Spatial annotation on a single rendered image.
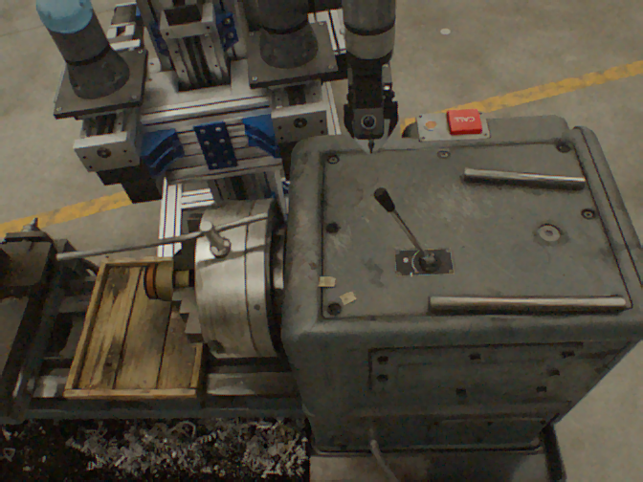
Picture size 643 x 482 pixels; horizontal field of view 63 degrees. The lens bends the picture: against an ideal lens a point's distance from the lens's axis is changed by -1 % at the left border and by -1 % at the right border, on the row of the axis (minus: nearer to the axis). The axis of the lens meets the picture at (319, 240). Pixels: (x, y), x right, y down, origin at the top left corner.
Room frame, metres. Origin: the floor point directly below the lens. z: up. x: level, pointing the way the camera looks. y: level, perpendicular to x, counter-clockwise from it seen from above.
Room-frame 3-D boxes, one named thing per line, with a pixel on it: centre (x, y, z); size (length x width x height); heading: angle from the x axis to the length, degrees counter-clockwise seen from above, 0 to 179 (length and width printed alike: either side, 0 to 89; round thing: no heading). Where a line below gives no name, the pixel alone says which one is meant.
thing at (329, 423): (0.54, -0.23, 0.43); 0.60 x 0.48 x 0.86; 82
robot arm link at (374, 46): (0.68, -0.12, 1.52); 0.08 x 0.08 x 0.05
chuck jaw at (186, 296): (0.49, 0.25, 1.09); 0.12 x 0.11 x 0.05; 172
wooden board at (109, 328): (0.61, 0.43, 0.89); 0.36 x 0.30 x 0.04; 172
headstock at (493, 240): (0.54, -0.24, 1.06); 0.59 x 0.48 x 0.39; 82
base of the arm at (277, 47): (1.19, 0.00, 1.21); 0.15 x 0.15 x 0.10
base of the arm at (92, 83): (1.19, 0.50, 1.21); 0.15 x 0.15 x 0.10
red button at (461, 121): (0.73, -0.31, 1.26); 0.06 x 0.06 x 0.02; 82
